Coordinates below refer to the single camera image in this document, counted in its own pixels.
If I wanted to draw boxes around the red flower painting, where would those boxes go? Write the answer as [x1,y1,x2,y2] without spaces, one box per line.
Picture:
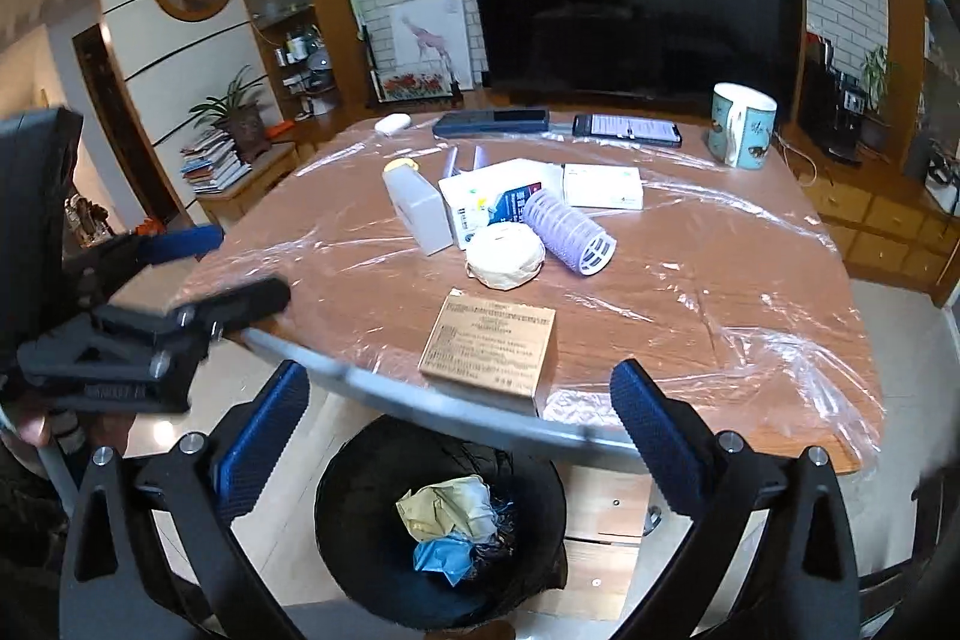
[375,72,462,103]

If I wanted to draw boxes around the crumpled blue wrapper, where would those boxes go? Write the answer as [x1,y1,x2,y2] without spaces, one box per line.
[412,539,481,587]

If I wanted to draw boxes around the white blue red medicine box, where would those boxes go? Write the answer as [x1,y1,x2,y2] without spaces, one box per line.
[439,158,565,250]

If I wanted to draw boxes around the small green potted plant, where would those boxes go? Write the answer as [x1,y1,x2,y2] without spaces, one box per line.
[859,44,899,150]

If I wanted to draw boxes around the clear plastic table cover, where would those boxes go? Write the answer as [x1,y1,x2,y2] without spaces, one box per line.
[176,119,882,453]

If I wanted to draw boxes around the crumpled yellow paper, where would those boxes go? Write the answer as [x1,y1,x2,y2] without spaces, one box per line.
[396,475,494,543]

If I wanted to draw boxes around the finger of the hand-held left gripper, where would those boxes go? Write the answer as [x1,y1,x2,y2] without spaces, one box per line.
[15,276,293,416]
[66,224,226,305]

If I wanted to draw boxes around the purple hair roller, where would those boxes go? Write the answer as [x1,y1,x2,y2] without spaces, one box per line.
[523,190,618,277]

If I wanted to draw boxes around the low wooden cabinet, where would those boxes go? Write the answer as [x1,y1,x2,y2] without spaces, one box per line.
[780,122,960,311]

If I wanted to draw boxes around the person's left hand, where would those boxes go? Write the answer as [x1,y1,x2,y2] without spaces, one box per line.
[11,411,55,455]

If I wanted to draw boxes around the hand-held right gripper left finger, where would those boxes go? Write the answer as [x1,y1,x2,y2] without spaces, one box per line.
[60,359,312,640]

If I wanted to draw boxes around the black coffee machine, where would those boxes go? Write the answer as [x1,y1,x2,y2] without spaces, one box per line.
[799,32,863,161]

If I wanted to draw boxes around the brown printed box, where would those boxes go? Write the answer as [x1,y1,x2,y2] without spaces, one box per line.
[418,289,557,417]

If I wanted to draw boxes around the cream round tape roll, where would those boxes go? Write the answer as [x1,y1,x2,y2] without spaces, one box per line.
[465,222,546,291]

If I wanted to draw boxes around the teal patterned mug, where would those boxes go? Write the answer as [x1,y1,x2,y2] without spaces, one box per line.
[709,83,778,170]

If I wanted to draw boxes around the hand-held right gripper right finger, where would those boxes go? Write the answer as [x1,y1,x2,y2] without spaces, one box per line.
[611,359,860,640]

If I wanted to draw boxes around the black television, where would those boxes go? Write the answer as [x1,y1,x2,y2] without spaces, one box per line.
[463,0,805,105]

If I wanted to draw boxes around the giraffe painting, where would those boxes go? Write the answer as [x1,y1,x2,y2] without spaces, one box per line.
[388,0,473,86]

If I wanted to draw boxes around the potted plant brown pot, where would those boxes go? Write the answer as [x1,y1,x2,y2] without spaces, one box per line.
[189,66,275,161]

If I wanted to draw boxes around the dark smartphone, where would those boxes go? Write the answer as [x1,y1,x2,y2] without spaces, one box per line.
[572,113,683,148]

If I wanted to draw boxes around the black trash bin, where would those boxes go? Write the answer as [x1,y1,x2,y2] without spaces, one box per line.
[313,419,569,633]

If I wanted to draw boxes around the stack of books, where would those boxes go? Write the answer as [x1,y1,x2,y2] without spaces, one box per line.
[180,128,252,195]

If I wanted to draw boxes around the white bottle yellow cap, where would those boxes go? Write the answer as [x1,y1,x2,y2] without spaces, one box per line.
[382,158,454,256]

